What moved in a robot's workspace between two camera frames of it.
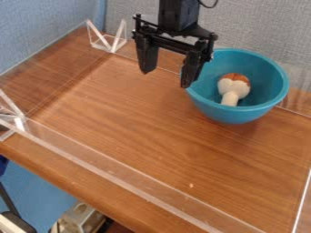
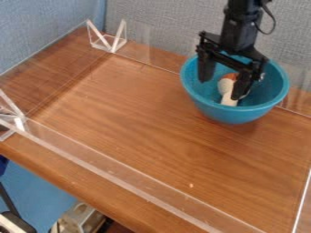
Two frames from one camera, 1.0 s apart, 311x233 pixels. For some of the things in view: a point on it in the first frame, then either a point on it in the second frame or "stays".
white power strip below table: [84, 218] stays
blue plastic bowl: [241, 85] stays
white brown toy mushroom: [234, 86] stays
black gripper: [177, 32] -> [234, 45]
